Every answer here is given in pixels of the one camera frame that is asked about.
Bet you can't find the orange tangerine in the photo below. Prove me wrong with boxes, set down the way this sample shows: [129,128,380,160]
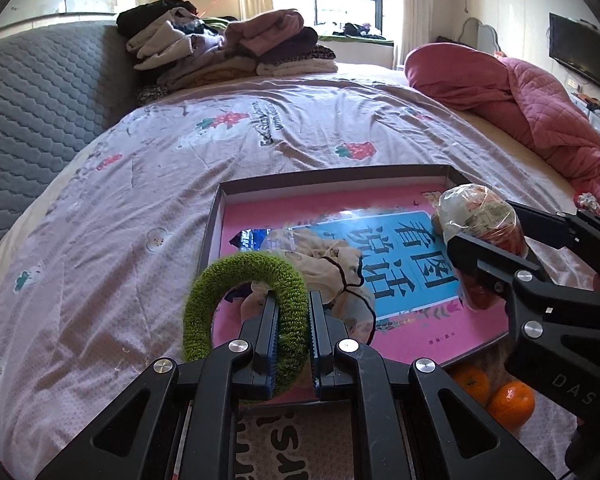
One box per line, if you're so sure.
[487,381,537,431]
[450,365,492,407]

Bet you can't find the grey quilted headboard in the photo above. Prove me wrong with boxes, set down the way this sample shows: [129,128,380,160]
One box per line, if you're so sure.
[0,20,146,271]

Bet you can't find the pink quilted blanket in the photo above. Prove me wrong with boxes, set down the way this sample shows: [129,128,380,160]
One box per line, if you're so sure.
[404,42,600,211]

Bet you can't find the dark clothes on windowsill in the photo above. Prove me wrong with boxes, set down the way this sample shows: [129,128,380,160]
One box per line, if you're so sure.
[340,22,386,39]

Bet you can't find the blue snack packet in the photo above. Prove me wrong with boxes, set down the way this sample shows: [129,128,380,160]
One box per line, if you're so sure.
[232,228,281,253]

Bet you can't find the clear plastic snack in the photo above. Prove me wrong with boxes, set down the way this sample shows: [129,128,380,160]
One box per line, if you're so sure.
[432,185,531,311]

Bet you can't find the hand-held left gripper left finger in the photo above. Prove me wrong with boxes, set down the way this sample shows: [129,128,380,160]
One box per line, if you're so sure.
[35,292,281,480]

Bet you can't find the white framed mirror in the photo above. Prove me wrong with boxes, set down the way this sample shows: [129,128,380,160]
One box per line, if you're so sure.
[457,16,501,56]

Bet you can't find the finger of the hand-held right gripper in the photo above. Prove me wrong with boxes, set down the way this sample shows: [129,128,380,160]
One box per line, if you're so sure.
[447,232,551,306]
[505,201,600,281]

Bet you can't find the pink and blue book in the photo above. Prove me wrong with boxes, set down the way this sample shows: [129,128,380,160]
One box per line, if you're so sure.
[215,182,511,401]

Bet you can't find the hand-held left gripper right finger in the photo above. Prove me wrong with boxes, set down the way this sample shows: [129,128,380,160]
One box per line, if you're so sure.
[307,290,556,480]

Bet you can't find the black wall television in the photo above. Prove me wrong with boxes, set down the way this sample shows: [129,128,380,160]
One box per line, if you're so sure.
[549,12,600,96]

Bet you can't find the shallow brown cardboard box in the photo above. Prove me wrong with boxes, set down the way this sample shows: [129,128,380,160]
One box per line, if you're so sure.
[196,164,531,403]

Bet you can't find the beige mesh drawstring pouch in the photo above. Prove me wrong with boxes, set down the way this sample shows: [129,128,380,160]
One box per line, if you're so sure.
[240,227,378,346]

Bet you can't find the pile of folded clothes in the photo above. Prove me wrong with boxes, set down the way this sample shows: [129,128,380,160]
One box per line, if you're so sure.
[117,4,338,106]

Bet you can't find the small colourful cloth toy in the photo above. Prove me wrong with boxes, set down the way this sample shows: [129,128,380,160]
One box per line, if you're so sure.
[575,191,600,218]

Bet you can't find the green fuzzy ring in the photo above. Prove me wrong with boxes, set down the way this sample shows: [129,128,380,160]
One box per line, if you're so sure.
[182,252,311,401]

